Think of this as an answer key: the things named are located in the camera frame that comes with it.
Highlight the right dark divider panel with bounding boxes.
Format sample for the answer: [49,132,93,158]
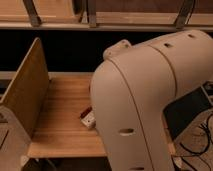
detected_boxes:
[163,87,212,139]

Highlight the left wooden divider panel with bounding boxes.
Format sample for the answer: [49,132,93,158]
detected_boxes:
[0,38,49,141]

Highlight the black cables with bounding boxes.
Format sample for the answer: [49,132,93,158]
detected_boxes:
[179,111,213,171]

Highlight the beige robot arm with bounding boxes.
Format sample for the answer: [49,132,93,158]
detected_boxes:
[90,30,213,171]

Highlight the dark red object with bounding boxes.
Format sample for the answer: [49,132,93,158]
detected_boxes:
[80,106,92,118]

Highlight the white rectangular block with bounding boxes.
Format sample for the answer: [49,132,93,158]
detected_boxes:
[81,113,96,129]

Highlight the wooden upper shelf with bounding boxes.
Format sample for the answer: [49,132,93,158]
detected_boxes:
[0,0,213,32]

